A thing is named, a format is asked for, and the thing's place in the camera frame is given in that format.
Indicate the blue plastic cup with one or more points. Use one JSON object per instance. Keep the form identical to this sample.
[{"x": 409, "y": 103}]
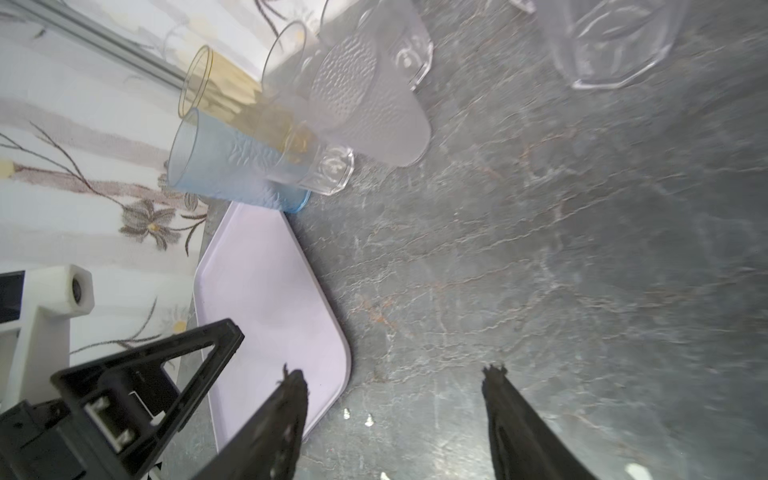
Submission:
[{"x": 212, "y": 159}]

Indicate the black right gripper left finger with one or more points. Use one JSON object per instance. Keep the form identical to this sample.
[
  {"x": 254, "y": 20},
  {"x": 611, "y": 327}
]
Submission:
[{"x": 261, "y": 422}]

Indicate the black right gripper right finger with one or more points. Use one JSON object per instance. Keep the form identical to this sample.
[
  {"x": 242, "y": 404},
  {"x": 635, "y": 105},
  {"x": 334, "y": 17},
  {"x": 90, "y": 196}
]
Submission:
[{"x": 522, "y": 446}]

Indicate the frosted dimpled plastic cup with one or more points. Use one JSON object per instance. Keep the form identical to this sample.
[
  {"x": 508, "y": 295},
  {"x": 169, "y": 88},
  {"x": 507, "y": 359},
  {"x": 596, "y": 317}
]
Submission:
[{"x": 358, "y": 98}]

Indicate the clear faceted tumbler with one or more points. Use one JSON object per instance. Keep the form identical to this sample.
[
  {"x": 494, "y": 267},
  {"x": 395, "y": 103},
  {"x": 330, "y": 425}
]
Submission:
[
  {"x": 608, "y": 44},
  {"x": 395, "y": 25}
]

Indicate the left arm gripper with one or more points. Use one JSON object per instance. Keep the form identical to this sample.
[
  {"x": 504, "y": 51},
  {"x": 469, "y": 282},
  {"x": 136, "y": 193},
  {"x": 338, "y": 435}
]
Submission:
[{"x": 124, "y": 410}]

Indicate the yellow plastic cup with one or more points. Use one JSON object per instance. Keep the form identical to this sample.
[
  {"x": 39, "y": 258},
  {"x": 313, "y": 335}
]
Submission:
[{"x": 216, "y": 86}]

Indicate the aluminium corner post left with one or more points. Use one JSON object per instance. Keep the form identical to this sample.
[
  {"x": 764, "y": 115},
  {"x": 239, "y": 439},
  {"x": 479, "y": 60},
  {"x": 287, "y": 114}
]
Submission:
[{"x": 80, "y": 28}]

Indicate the clear tall glass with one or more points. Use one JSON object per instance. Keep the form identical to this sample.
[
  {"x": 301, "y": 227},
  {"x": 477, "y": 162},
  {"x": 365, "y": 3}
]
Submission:
[{"x": 309, "y": 160}]

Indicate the lilac plastic tray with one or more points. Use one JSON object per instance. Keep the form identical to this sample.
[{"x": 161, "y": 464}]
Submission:
[{"x": 255, "y": 273}]

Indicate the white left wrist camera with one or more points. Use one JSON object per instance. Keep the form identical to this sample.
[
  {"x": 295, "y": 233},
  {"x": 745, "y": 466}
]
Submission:
[{"x": 37, "y": 307}]

